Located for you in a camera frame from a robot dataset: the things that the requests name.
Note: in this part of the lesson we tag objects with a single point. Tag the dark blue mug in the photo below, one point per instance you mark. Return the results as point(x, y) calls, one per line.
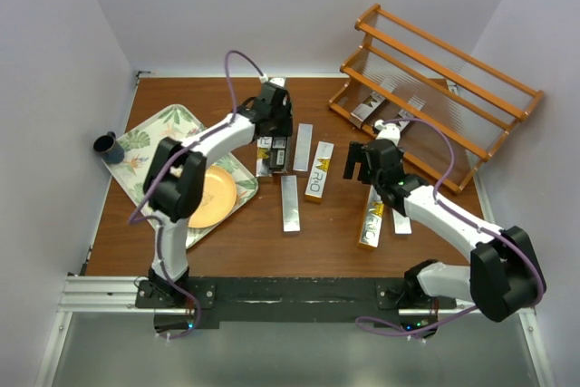
point(109, 149)

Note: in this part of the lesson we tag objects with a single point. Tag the gold R&O box right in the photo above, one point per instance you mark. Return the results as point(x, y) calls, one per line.
point(370, 232)

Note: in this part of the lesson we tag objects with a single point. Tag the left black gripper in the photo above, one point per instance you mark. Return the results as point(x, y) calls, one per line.
point(285, 127)

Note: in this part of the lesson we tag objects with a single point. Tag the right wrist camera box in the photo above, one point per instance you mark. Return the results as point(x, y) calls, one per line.
point(387, 131)

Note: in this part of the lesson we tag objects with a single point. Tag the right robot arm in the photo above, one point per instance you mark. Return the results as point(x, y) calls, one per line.
point(503, 274)

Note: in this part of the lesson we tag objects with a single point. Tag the silver box far right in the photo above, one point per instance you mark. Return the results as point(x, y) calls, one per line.
point(401, 224)

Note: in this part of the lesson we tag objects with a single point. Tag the silver gold R&O toothpaste box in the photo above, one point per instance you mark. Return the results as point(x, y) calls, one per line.
point(263, 151)

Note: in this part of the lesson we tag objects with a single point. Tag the aluminium frame rail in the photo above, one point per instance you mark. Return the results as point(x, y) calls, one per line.
point(100, 338)

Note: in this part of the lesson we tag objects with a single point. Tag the silver toothpaste box lower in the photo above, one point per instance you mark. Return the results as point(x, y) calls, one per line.
point(290, 209)

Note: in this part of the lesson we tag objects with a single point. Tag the silver angled R&O box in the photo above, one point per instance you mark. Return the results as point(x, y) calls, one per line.
point(366, 108)

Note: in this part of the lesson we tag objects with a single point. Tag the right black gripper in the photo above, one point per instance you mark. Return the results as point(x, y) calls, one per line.
point(356, 155)

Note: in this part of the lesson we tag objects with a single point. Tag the wooden tiered shelf rack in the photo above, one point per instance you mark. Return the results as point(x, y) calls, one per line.
point(466, 107)

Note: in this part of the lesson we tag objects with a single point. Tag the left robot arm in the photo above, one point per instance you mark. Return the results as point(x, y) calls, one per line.
point(173, 187)

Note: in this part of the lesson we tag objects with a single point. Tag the gold R&O box centre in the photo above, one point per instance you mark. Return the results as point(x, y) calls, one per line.
point(316, 182)

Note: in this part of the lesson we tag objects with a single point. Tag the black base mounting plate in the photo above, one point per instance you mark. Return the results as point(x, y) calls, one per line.
point(277, 299)

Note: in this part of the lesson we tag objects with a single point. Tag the silver toothpaste box upper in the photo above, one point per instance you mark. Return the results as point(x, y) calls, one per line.
point(302, 147)

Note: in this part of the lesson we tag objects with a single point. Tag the orange round plate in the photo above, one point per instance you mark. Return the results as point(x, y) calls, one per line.
point(219, 198)

